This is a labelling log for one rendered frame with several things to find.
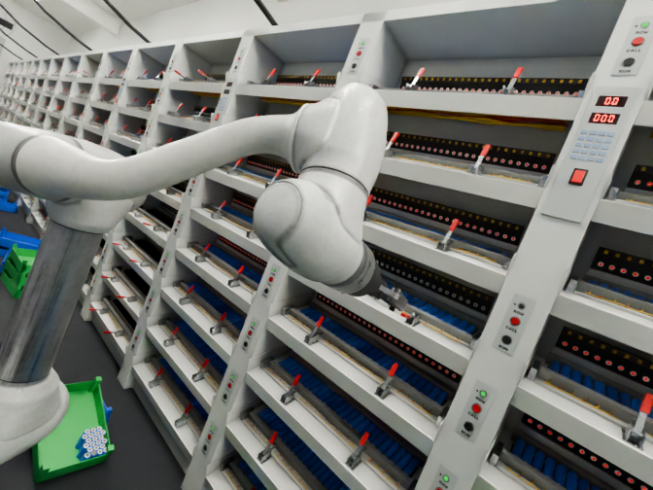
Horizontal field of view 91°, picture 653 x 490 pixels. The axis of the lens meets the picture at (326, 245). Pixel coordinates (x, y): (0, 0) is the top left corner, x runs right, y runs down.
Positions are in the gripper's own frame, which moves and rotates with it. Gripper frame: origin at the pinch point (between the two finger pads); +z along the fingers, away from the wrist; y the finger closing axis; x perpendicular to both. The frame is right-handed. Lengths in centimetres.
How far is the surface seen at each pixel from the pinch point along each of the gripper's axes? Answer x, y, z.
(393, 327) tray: -4.2, -3.0, 16.8
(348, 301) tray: -4.2, -18.1, 16.9
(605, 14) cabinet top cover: 80, 13, 1
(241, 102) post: 52, -114, 9
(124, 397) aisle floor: -93, -108, 37
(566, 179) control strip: 39.3, 19.1, 4.9
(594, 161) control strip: 43.6, 22.3, 3.8
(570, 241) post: 27.8, 24.1, 8.1
